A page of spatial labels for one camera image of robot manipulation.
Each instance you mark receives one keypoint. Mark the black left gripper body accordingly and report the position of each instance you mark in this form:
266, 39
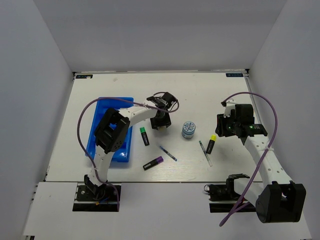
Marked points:
160, 121

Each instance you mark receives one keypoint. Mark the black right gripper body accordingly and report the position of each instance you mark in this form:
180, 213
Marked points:
227, 126

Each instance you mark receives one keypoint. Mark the yellow cap black highlighter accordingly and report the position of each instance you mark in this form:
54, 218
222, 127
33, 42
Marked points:
211, 144

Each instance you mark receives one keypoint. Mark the green cap black highlighter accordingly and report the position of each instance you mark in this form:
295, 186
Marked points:
144, 136

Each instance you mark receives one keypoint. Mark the blue cleaning gel jar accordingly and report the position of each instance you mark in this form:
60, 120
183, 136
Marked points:
188, 129

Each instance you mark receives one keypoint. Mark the green ink pen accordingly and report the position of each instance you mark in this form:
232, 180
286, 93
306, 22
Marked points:
205, 153

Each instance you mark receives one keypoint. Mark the purple cap black highlighter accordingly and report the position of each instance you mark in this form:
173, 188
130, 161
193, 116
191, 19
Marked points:
153, 163

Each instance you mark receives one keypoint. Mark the blue ink pen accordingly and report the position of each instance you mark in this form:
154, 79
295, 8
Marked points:
168, 153

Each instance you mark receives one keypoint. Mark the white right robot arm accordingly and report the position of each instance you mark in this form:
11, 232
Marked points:
278, 199

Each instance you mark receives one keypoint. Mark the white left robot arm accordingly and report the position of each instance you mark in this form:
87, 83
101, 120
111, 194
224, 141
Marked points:
112, 129

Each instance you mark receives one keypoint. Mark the right table corner label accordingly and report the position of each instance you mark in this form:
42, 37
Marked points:
234, 75

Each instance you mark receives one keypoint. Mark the table corner label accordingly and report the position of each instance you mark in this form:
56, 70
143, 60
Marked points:
84, 76
234, 75

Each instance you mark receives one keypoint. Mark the blue plastic organizer tray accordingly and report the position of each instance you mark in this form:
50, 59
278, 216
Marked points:
122, 155

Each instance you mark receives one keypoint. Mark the left table corner label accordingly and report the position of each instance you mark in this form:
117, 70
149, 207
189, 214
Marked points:
84, 76

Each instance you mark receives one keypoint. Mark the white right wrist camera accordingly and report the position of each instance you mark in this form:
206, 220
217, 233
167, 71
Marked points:
228, 106

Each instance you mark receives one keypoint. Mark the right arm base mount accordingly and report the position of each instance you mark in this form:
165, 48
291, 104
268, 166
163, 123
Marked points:
220, 201

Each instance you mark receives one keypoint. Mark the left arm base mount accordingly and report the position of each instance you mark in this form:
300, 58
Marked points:
105, 201

